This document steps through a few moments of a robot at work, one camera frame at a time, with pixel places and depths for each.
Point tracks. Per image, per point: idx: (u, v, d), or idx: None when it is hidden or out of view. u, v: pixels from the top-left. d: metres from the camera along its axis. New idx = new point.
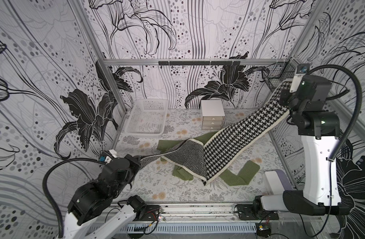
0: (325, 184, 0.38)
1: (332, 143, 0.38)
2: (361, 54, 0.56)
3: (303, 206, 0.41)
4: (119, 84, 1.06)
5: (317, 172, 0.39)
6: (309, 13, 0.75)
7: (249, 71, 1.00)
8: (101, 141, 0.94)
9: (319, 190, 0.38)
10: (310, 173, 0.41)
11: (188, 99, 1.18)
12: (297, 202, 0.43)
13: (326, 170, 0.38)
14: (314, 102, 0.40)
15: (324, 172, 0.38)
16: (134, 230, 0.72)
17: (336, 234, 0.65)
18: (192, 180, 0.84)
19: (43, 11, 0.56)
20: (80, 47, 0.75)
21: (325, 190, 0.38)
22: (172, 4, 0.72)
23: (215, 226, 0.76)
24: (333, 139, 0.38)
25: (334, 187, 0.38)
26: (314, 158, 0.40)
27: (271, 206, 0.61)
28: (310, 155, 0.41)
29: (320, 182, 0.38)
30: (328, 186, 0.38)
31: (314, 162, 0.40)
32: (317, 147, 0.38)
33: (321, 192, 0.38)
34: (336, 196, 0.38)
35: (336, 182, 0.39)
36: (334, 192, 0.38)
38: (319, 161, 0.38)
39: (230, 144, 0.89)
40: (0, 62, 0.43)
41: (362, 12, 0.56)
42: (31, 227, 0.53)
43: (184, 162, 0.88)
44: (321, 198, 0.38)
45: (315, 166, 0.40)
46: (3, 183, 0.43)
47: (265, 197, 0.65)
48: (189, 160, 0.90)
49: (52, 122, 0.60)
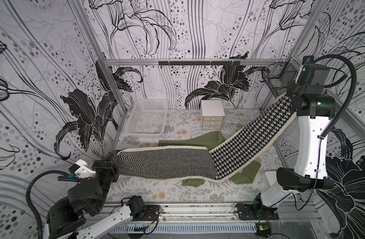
0: (313, 158, 0.42)
1: (325, 122, 0.41)
2: (361, 54, 0.56)
3: (291, 179, 0.46)
4: (119, 84, 1.06)
5: (308, 146, 0.43)
6: (308, 13, 0.75)
7: (250, 71, 1.00)
8: (100, 141, 0.93)
9: (307, 163, 0.43)
10: (303, 148, 0.45)
11: (188, 99, 1.18)
12: (287, 177, 0.48)
13: (317, 146, 0.42)
14: (313, 87, 0.43)
15: (314, 147, 0.42)
16: (134, 230, 0.72)
17: (336, 234, 0.65)
18: (204, 184, 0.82)
19: (43, 11, 0.55)
20: (80, 46, 0.75)
21: (313, 164, 0.42)
22: (172, 4, 0.72)
23: (215, 226, 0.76)
24: (326, 120, 0.41)
25: (321, 162, 0.42)
26: (307, 135, 0.43)
27: (271, 200, 0.62)
28: (304, 132, 0.45)
29: (309, 157, 0.43)
30: (316, 161, 0.42)
31: (306, 137, 0.44)
32: (311, 125, 0.42)
33: (309, 165, 0.42)
34: (322, 171, 0.42)
35: (323, 158, 0.42)
36: (321, 168, 0.42)
38: (311, 136, 0.42)
39: (238, 148, 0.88)
40: (0, 61, 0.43)
41: (362, 11, 0.56)
42: (31, 228, 0.53)
43: (187, 171, 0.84)
44: (308, 170, 0.42)
45: (307, 141, 0.44)
46: (3, 184, 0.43)
47: (265, 193, 0.67)
48: (189, 166, 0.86)
49: (52, 122, 0.60)
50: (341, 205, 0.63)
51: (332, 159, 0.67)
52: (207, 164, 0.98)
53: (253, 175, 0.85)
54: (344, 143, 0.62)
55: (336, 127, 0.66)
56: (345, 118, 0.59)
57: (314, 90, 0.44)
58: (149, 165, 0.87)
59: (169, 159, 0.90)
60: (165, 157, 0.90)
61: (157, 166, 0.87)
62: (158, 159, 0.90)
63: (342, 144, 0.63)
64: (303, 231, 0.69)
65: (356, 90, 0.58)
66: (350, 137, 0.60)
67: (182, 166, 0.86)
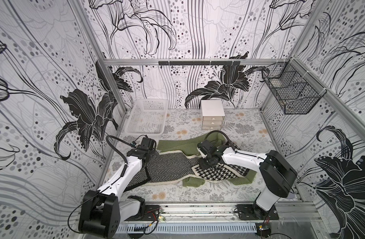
0: (249, 157, 0.55)
1: (230, 148, 0.65)
2: (361, 54, 0.56)
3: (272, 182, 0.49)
4: (119, 84, 1.06)
5: (241, 159, 0.58)
6: (308, 13, 0.75)
7: (250, 71, 1.00)
8: (100, 141, 0.93)
9: (252, 161, 0.53)
10: (243, 164, 0.58)
11: (188, 99, 1.18)
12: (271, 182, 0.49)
13: (241, 153, 0.59)
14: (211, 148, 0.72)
15: (242, 155, 0.58)
16: (134, 230, 0.72)
17: (336, 234, 0.65)
18: (205, 184, 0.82)
19: (43, 11, 0.55)
20: (80, 47, 0.75)
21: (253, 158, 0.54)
22: (172, 4, 0.72)
23: (215, 226, 0.78)
24: (228, 148, 0.66)
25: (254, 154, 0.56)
26: (234, 159, 0.61)
27: (268, 203, 0.62)
28: (232, 161, 0.62)
29: (247, 159, 0.55)
30: (249, 155, 0.56)
31: (236, 160, 0.60)
32: (228, 155, 0.63)
33: (252, 160, 0.54)
34: (261, 155, 0.54)
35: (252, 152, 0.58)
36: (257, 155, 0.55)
38: (235, 156, 0.60)
39: None
40: (0, 61, 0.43)
41: (362, 11, 0.56)
42: (31, 227, 0.53)
43: (186, 172, 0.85)
44: (257, 162, 0.52)
45: (238, 159, 0.59)
46: (3, 184, 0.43)
47: (259, 200, 0.65)
48: (188, 167, 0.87)
49: (52, 122, 0.60)
50: (341, 205, 0.63)
51: (331, 159, 0.67)
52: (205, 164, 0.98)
53: (253, 175, 0.85)
54: (344, 143, 0.62)
55: (335, 127, 0.66)
56: (345, 118, 0.59)
57: (212, 148, 0.73)
58: (148, 170, 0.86)
59: (169, 163, 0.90)
60: (165, 162, 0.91)
61: (159, 167, 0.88)
62: (158, 163, 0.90)
63: (342, 144, 0.63)
64: (303, 231, 0.69)
65: (356, 90, 0.58)
66: (350, 137, 0.60)
67: (183, 168, 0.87)
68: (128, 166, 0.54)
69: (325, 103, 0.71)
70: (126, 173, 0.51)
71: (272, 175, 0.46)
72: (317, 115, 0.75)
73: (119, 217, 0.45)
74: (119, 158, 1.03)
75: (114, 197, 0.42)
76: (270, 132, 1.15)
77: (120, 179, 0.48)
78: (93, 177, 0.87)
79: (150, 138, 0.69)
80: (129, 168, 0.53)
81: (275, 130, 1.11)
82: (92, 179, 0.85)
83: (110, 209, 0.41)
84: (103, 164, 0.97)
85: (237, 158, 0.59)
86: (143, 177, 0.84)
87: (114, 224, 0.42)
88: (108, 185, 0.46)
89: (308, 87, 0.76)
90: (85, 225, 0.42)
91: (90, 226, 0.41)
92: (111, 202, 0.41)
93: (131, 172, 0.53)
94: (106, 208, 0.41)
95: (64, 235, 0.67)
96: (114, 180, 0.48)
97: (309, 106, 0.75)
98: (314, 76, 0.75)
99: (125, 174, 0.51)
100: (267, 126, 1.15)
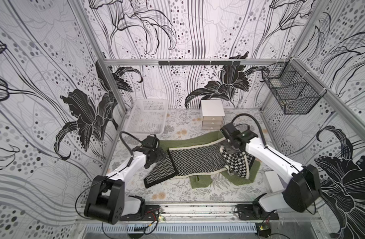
0: (280, 160, 0.49)
1: (258, 140, 0.57)
2: (361, 54, 0.56)
3: (295, 196, 0.45)
4: (119, 84, 1.06)
5: (268, 158, 0.52)
6: (309, 13, 0.75)
7: (250, 71, 1.00)
8: (101, 141, 0.94)
9: (282, 166, 0.48)
10: (271, 164, 0.52)
11: (188, 99, 1.18)
12: (294, 194, 0.45)
13: (272, 153, 0.51)
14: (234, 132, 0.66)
15: (272, 155, 0.51)
16: (134, 230, 0.72)
17: (337, 234, 0.65)
18: (208, 186, 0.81)
19: (43, 11, 0.55)
20: (80, 47, 0.75)
21: (285, 164, 0.48)
22: (172, 4, 0.72)
23: (215, 226, 0.78)
24: (257, 139, 0.58)
25: (287, 159, 0.49)
26: (260, 153, 0.54)
27: (272, 206, 0.61)
28: (257, 154, 0.56)
29: (277, 162, 0.49)
30: (282, 158, 0.49)
31: (263, 156, 0.54)
32: (254, 146, 0.55)
33: (283, 165, 0.48)
34: (296, 164, 0.47)
35: (286, 157, 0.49)
36: (292, 162, 0.48)
38: (261, 151, 0.54)
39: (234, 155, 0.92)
40: (0, 61, 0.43)
41: (362, 11, 0.56)
42: (31, 227, 0.53)
43: (214, 166, 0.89)
44: (289, 170, 0.46)
45: (265, 156, 0.53)
46: (3, 184, 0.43)
47: (263, 199, 0.65)
48: (215, 160, 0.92)
49: (52, 122, 0.60)
50: (341, 205, 0.63)
51: (332, 159, 0.67)
52: (207, 164, 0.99)
53: (253, 176, 0.85)
54: (344, 143, 0.62)
55: (335, 128, 0.66)
56: (345, 118, 0.59)
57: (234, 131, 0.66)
58: (175, 164, 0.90)
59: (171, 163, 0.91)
60: (189, 156, 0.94)
61: (161, 167, 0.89)
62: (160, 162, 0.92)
63: (342, 144, 0.63)
64: (303, 231, 0.69)
65: (356, 90, 0.58)
66: (350, 137, 0.60)
67: (186, 167, 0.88)
68: (135, 157, 0.58)
69: (325, 103, 0.70)
70: (133, 163, 0.55)
71: (300, 189, 0.42)
72: (317, 115, 0.75)
73: (123, 205, 0.46)
74: (119, 158, 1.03)
75: (122, 182, 0.45)
76: (270, 132, 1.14)
77: (125, 169, 0.51)
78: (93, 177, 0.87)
79: (154, 136, 0.72)
80: (135, 159, 0.57)
81: (275, 130, 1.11)
82: (92, 179, 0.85)
83: (117, 193, 0.43)
84: (103, 164, 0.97)
85: (264, 154, 0.53)
86: (157, 174, 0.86)
87: (118, 210, 0.44)
88: (116, 173, 0.49)
89: (308, 87, 0.76)
90: (91, 209, 0.43)
91: (95, 211, 0.43)
92: (118, 186, 0.43)
93: (138, 163, 0.56)
94: (113, 191, 0.43)
95: (64, 235, 0.67)
96: (121, 169, 0.51)
97: (309, 106, 0.76)
98: (314, 76, 0.75)
99: (131, 164, 0.54)
100: (267, 126, 1.15)
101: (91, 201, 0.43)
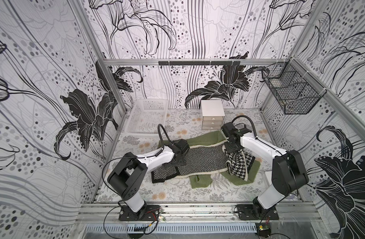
0: (268, 147, 0.55)
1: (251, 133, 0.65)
2: (361, 54, 0.56)
3: (279, 177, 0.49)
4: (119, 84, 1.06)
5: (258, 146, 0.57)
6: (308, 13, 0.75)
7: (250, 71, 1.00)
8: (100, 141, 0.93)
9: (269, 152, 0.53)
10: (260, 152, 0.57)
11: (188, 99, 1.18)
12: (279, 176, 0.49)
13: (261, 142, 0.58)
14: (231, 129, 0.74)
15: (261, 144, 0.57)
16: (134, 230, 0.72)
17: (336, 234, 0.65)
18: (208, 186, 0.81)
19: (43, 11, 0.55)
20: (80, 47, 0.75)
21: (271, 150, 0.53)
22: (172, 4, 0.72)
23: (215, 226, 0.78)
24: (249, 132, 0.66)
25: (273, 146, 0.55)
26: (251, 143, 0.61)
27: (269, 201, 0.62)
28: (249, 145, 0.62)
29: (265, 149, 0.55)
30: (269, 146, 0.55)
31: (254, 146, 0.60)
32: (247, 138, 0.63)
33: (269, 150, 0.53)
34: (280, 149, 0.52)
35: (272, 145, 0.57)
36: (277, 149, 0.53)
38: (252, 141, 0.60)
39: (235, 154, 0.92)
40: (0, 61, 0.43)
41: (362, 11, 0.56)
42: (31, 228, 0.53)
43: (214, 166, 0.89)
44: (273, 154, 0.51)
45: (255, 145, 0.59)
46: (3, 184, 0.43)
47: (261, 196, 0.66)
48: (216, 160, 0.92)
49: (52, 122, 0.60)
50: (341, 205, 0.63)
51: (331, 159, 0.67)
52: (207, 164, 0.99)
53: (253, 176, 0.85)
54: (344, 143, 0.62)
55: (335, 128, 0.66)
56: (345, 118, 0.59)
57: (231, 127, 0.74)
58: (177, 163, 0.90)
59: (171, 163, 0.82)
60: (190, 155, 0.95)
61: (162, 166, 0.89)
62: None
63: (342, 144, 0.63)
64: (303, 231, 0.69)
65: (356, 90, 0.58)
66: (350, 137, 0.60)
67: (186, 167, 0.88)
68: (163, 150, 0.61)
69: (325, 103, 0.71)
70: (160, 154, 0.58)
71: (281, 169, 0.47)
72: (317, 115, 0.75)
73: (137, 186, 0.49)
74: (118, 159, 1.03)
75: (145, 168, 0.47)
76: (270, 132, 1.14)
77: (153, 157, 0.54)
78: (93, 177, 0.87)
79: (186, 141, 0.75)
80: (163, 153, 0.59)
81: (275, 130, 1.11)
82: (92, 179, 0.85)
83: (138, 175, 0.46)
84: (103, 165, 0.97)
85: (255, 144, 0.59)
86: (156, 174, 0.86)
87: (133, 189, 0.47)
88: (144, 156, 0.53)
89: (308, 87, 0.76)
90: (113, 178, 0.48)
91: (117, 181, 0.47)
92: (141, 170, 0.46)
93: (164, 157, 0.59)
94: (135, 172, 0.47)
95: (64, 235, 0.67)
96: (149, 155, 0.54)
97: (309, 106, 0.76)
98: (314, 76, 0.75)
99: (159, 154, 0.58)
100: (267, 126, 1.15)
101: (116, 171, 0.49)
